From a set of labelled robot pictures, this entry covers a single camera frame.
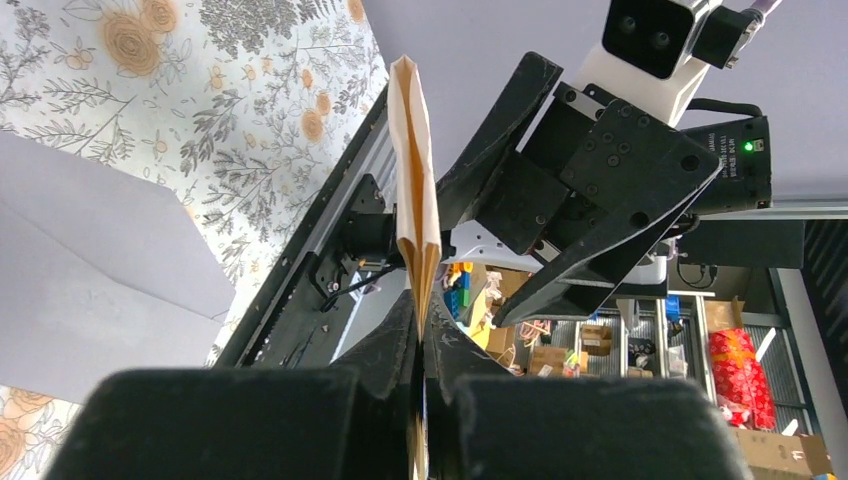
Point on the grey lavender envelope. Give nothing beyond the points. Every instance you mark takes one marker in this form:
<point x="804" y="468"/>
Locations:
<point x="100" y="272"/>

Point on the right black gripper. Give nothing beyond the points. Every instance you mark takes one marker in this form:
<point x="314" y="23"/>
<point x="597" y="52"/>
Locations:
<point x="549" y="163"/>

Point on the beige lined letter paper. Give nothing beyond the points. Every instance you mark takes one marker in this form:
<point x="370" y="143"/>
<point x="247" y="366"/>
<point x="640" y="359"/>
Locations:
<point x="418" y="233"/>

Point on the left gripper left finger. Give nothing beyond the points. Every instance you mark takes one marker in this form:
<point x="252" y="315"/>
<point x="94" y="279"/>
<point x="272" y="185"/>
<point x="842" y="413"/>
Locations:
<point x="349" y="420"/>

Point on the floral patterned table mat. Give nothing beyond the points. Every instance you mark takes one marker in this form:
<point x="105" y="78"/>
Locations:
<point x="240" y="108"/>

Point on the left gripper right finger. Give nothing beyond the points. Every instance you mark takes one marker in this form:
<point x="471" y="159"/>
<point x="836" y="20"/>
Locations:
<point x="487" y="423"/>

